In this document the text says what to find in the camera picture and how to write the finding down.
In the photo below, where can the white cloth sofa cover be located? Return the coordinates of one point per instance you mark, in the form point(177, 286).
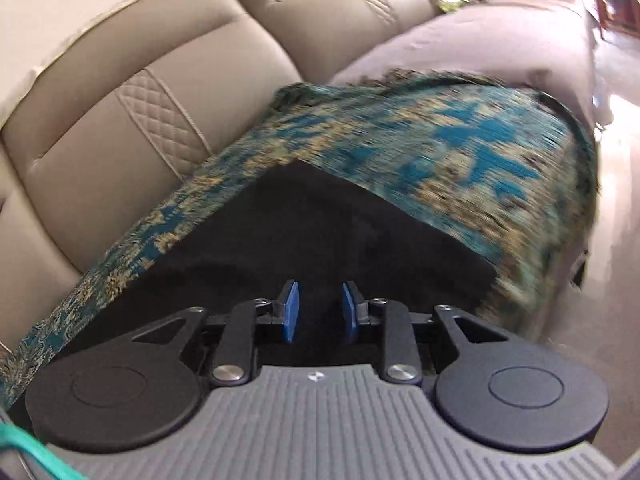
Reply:
point(55, 15)

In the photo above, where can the beige leather sofa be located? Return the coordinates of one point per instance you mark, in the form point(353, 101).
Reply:
point(100, 185)

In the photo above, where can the wooden furniture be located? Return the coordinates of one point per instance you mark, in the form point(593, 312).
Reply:
point(612, 5)

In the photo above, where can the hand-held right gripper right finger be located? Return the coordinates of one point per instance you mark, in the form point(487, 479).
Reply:
point(350, 312)

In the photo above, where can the teal patterned blanket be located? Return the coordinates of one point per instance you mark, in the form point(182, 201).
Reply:
point(450, 160)

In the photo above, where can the black pants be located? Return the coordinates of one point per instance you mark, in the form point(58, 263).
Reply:
point(300, 230)

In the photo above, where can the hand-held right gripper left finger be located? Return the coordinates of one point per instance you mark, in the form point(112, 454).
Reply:
point(291, 312)

